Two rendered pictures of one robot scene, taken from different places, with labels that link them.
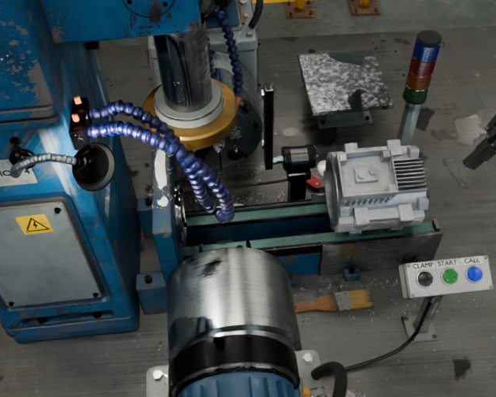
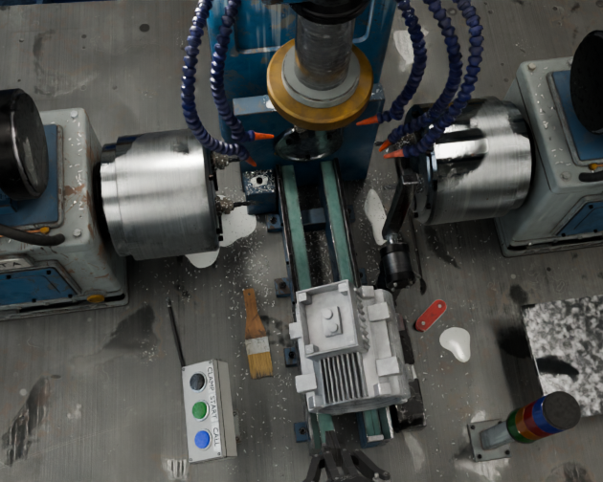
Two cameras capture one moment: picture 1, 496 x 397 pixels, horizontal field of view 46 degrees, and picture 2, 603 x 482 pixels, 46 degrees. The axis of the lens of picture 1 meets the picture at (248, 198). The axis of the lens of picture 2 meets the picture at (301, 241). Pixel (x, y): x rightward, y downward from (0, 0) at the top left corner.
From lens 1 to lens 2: 98 cm
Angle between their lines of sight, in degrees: 41
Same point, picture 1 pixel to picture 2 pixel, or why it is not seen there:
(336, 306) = (250, 338)
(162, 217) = (252, 105)
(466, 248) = not seen: outside the picture
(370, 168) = (334, 322)
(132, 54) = not seen: outside the picture
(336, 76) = not seen: outside the picture
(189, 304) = (149, 137)
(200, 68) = (303, 51)
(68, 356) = (201, 96)
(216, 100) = (314, 95)
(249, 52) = (547, 185)
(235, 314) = (126, 171)
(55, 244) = not seen: hidden behind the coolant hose
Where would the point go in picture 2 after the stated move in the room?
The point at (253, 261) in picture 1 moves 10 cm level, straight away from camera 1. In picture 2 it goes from (190, 188) to (245, 186)
